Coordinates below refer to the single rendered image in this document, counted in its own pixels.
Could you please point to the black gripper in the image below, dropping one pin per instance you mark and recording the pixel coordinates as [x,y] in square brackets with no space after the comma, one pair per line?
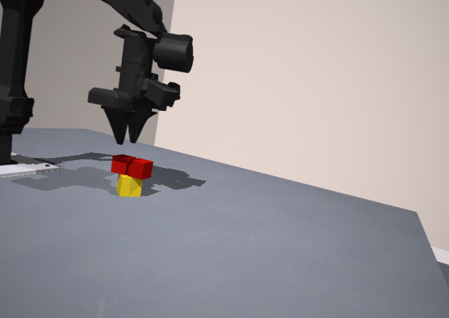
[122,108]

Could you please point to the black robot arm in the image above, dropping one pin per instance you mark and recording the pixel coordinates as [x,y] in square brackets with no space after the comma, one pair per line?
[171,52]

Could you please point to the yellow cube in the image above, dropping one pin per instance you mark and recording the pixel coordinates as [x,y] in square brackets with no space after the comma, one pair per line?
[128,186]

